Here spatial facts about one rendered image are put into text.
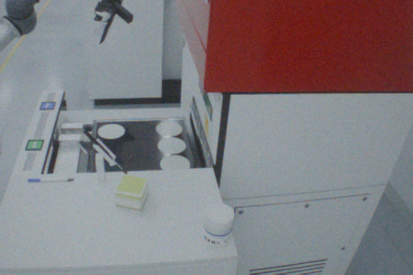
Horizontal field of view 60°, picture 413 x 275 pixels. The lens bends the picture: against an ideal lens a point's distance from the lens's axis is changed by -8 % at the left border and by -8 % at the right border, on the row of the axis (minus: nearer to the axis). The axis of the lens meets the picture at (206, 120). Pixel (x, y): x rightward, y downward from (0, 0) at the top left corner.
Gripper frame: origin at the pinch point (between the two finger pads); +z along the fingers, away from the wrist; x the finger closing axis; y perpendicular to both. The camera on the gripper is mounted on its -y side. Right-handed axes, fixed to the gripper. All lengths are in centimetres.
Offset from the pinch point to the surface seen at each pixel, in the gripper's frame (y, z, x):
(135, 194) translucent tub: -32, 70, 32
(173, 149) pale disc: -41, 41, 4
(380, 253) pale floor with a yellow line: -183, 38, -58
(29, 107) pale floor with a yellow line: 75, -41, -184
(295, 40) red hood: -60, 26, 58
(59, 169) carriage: -6, 60, 1
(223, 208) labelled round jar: -53, 70, 42
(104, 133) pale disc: -15.6, 39.8, -4.9
